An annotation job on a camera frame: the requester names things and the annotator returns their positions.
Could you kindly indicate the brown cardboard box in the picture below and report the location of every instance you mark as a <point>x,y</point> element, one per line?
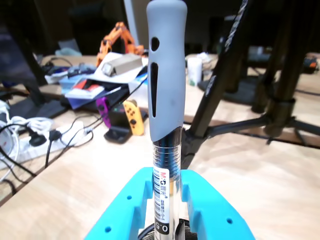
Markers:
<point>125,63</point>

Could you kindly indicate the clear pen with grey grip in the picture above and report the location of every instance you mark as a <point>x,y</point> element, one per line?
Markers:
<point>167,75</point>

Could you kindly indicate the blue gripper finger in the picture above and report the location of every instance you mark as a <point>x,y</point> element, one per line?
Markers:
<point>120,215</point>
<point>215,215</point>

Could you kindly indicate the stack of papers and books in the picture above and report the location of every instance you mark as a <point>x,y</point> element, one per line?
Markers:
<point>85,87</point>

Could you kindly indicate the white upright post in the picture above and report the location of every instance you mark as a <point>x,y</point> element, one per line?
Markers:
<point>131,20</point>

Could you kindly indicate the black power plug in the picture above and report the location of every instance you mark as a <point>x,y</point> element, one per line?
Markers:
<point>37,140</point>

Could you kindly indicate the pale green cloth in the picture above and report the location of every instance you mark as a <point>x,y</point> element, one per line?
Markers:
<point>67,52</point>

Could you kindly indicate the orange black gadget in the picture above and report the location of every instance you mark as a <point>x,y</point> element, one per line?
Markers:
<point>311,65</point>

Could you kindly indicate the black mesh pen holder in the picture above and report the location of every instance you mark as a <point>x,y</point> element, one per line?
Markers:
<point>191,233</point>

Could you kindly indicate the white power strip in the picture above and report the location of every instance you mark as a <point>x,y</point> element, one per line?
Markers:
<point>27,150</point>

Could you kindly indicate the black monitor with stand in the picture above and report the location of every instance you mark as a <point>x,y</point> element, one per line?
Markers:
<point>47,110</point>

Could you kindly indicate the black camera tripod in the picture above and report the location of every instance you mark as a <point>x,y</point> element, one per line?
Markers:
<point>220,75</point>

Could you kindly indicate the purple game controller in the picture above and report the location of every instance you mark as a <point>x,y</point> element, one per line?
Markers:
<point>103,110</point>

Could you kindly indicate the orange game controller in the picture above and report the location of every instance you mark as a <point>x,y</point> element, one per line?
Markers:
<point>133,117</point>

